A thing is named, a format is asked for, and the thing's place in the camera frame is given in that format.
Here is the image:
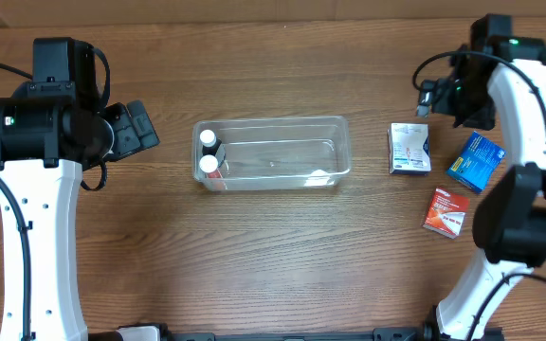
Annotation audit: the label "clear plastic container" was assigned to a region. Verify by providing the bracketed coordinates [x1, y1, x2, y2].
[191, 116, 352, 192]

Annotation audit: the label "orange tablet tube white cap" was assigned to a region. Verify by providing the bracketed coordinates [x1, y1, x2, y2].
[199, 154, 227, 190]

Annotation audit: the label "red medicine box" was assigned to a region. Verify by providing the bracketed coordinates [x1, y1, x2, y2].
[423, 187, 469, 239]

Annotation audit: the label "blue cough drops box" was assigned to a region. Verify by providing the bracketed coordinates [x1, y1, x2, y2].
[446, 131, 506, 194]

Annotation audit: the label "white bandage box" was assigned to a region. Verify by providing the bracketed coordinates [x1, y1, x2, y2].
[388, 123, 431, 175]

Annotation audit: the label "brown syrup bottle white cap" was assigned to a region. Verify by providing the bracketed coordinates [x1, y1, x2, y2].
[199, 130, 226, 166]

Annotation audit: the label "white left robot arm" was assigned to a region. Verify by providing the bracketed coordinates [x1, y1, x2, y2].
[0, 81, 169, 340]

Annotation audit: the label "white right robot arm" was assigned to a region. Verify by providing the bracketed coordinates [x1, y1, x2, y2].
[415, 33, 546, 340]

